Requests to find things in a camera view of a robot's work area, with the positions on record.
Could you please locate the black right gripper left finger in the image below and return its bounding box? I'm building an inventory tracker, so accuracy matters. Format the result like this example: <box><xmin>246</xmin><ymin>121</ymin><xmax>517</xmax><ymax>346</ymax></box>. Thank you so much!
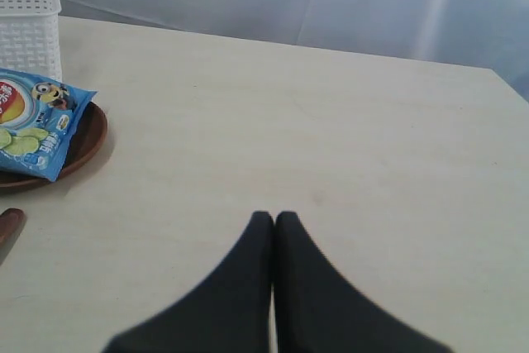
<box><xmin>105</xmin><ymin>211</ymin><xmax>274</xmax><ymax>353</ymax></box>

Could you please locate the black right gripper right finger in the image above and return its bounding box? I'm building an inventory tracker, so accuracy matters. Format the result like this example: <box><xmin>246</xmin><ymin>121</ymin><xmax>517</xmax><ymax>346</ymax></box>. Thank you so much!
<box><xmin>273</xmin><ymin>212</ymin><xmax>450</xmax><ymax>352</ymax></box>

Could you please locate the brown wooden bowl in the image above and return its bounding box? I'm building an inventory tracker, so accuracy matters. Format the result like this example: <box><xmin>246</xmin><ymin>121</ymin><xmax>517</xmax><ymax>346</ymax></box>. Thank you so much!
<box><xmin>1</xmin><ymin>102</ymin><xmax>108</xmax><ymax>196</ymax></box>

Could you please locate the brown wooden spoon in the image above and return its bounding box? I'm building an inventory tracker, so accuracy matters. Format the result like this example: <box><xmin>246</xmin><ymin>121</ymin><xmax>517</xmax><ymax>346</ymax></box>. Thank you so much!
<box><xmin>0</xmin><ymin>208</ymin><xmax>26</xmax><ymax>246</ymax></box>

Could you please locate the blue Lay's chips bag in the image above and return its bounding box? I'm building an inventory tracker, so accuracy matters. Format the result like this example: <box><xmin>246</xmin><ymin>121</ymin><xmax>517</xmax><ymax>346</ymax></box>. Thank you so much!
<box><xmin>1</xmin><ymin>69</ymin><xmax>96</xmax><ymax>182</ymax></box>

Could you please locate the white perforated plastic basket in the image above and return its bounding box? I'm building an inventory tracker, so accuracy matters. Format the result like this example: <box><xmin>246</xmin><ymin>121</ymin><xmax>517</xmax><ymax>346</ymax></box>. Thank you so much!
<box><xmin>0</xmin><ymin>0</ymin><xmax>62</xmax><ymax>81</ymax></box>

